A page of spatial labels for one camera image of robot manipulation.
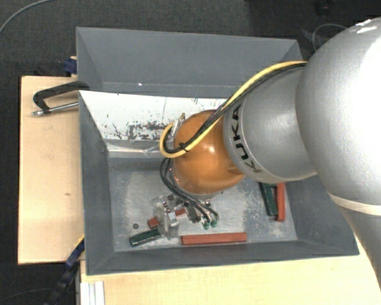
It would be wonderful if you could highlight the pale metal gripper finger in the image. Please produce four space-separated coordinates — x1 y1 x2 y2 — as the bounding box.
163 210 181 240
152 194 175 227

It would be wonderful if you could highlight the red-brown flat block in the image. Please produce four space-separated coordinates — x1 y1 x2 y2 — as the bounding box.
274 182 288 223
180 231 248 247
147 207 187 229

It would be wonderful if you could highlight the dark green flat block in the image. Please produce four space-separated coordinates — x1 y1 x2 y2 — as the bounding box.
258 182 279 217
128 227 161 247

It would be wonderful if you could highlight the pale wood flat board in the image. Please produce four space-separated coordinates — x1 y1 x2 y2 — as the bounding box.
17 76 85 265

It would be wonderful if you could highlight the grey metal bin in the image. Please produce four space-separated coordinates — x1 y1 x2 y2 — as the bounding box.
75 26 360 276

